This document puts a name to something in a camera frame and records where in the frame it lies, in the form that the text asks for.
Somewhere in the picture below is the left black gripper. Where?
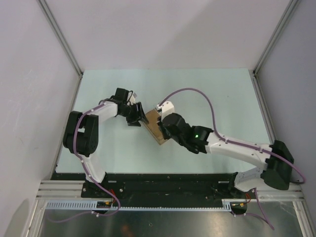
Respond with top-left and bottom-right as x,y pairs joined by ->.
119,102 -> 148,127

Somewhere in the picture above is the brown cardboard express box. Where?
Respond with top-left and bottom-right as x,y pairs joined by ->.
143,109 -> 167,145

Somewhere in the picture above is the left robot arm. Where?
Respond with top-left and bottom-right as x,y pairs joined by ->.
63,88 -> 149,198

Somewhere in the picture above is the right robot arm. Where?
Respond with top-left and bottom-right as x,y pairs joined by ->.
157,113 -> 294,198

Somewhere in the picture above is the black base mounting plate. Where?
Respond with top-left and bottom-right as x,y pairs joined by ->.
50,172 -> 289,208

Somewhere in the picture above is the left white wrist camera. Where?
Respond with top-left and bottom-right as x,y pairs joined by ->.
127,91 -> 137,105

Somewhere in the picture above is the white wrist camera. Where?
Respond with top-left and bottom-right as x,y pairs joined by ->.
127,91 -> 137,105
155,101 -> 175,117

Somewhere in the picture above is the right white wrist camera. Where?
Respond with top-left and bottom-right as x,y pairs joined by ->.
155,101 -> 175,117

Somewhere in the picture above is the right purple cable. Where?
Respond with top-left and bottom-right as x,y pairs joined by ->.
158,87 -> 306,231

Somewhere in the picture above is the purple cable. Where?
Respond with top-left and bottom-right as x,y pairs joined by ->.
45,98 -> 121,224
158,87 -> 306,231

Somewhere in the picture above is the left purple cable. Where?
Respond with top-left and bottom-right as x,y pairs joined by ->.
45,98 -> 121,224

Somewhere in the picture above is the white slotted cable duct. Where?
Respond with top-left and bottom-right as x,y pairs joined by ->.
45,198 -> 235,212

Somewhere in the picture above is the right aluminium side rail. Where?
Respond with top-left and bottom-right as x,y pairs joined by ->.
249,70 -> 277,144

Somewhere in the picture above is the aluminium front cross rail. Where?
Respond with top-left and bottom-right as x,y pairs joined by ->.
36,180 -> 305,201

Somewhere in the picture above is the left aluminium frame post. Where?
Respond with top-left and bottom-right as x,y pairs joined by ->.
37,0 -> 83,78

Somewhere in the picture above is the aluminium frame post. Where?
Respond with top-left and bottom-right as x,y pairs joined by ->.
37,0 -> 83,78
253,0 -> 300,75

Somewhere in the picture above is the right aluminium frame post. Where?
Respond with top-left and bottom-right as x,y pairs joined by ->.
253,0 -> 300,75

